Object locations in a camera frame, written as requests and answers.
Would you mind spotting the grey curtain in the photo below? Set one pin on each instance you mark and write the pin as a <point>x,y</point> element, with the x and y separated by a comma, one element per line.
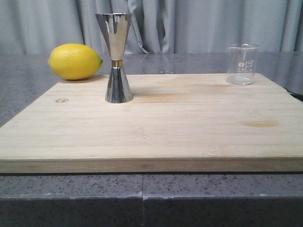
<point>159,26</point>

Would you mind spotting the glass beaker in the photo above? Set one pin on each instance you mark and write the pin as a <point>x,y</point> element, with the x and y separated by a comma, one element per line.
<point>241,63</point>

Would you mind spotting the wooden cutting board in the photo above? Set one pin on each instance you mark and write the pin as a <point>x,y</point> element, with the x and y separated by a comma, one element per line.
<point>175,123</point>

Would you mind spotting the yellow lemon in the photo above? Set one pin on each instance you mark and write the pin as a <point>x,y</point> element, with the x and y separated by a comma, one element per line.
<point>74,61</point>

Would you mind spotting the steel double jigger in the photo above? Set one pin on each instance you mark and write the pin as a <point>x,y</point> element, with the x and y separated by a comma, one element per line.
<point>114,28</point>

